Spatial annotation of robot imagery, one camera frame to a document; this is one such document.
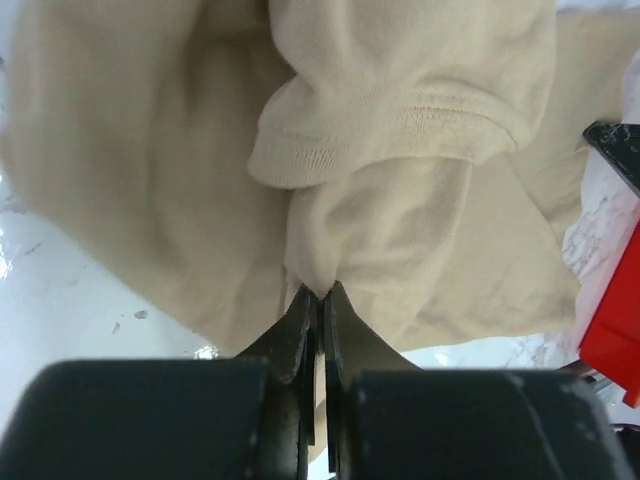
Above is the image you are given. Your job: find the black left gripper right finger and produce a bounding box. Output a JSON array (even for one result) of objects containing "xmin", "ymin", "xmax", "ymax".
[{"xmin": 323, "ymin": 281, "xmax": 420, "ymax": 479}]

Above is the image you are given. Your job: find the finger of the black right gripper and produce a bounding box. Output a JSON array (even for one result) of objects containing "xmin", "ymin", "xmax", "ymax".
[{"xmin": 583, "ymin": 121, "xmax": 640, "ymax": 193}]

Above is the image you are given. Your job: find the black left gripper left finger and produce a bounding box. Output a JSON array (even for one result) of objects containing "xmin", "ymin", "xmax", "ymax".
[{"xmin": 239, "ymin": 286, "xmax": 318, "ymax": 479}]

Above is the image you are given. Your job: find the beige t shirt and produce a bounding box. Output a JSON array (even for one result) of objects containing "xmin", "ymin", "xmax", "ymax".
[{"xmin": 2, "ymin": 1, "xmax": 639, "ymax": 354}]

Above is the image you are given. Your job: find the red plastic bin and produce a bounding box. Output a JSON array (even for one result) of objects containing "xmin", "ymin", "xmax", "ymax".
[{"xmin": 579, "ymin": 193, "xmax": 639, "ymax": 408}]

